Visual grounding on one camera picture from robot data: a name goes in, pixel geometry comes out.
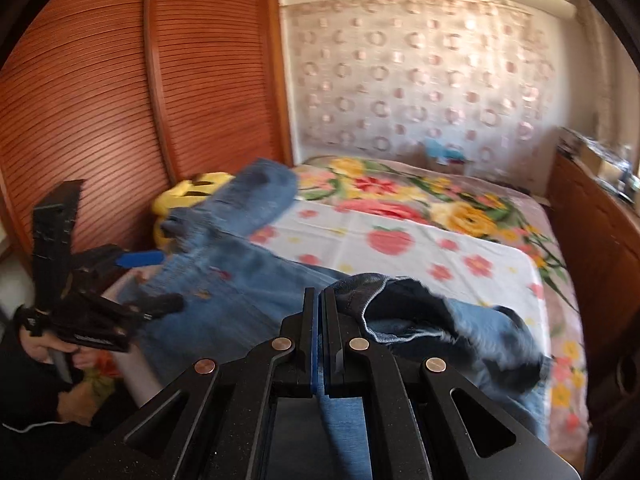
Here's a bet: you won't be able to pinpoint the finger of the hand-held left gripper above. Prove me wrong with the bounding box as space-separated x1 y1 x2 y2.
116 251 165 268
124 293 184 319

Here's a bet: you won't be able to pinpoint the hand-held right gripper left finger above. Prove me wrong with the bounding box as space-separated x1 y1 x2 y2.
60 287 319 480

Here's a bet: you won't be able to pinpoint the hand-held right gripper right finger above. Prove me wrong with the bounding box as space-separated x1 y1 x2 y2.
320 287 583 480

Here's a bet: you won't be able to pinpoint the blue denim pants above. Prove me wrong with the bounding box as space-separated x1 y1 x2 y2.
125 159 553 480

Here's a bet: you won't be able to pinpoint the person's left forearm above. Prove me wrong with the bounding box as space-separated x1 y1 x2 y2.
0 355 68 461

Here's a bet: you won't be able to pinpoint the person's left hand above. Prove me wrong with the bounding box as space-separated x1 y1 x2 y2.
20 332 103 428

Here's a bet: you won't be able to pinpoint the yellow plush toy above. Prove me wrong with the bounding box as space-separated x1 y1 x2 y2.
152 171 236 251

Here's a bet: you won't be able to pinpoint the floral blanket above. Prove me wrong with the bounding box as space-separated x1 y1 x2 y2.
80 155 591 436

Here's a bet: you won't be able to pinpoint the wooden slatted wardrobe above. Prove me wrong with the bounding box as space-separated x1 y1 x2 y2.
0 0 296 281

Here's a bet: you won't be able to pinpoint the small cardboard box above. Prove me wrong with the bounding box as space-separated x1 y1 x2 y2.
435 157 468 176

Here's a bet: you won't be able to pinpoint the blue plastic bag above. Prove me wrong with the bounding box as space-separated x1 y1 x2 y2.
425 140 466 161

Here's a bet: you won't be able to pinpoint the circle-patterned sheer curtain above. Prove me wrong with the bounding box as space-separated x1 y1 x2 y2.
282 0 566 171

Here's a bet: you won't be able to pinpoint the long wooden cabinet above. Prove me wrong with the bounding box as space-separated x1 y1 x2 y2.
547 152 640 386

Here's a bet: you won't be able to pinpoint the beige box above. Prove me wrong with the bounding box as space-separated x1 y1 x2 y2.
582 145 623 183

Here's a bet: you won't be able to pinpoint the cream patterned window curtain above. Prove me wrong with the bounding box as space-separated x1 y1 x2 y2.
575 7 626 141

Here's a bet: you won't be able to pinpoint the thin white cable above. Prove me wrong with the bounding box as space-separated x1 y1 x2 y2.
2 421 58 432

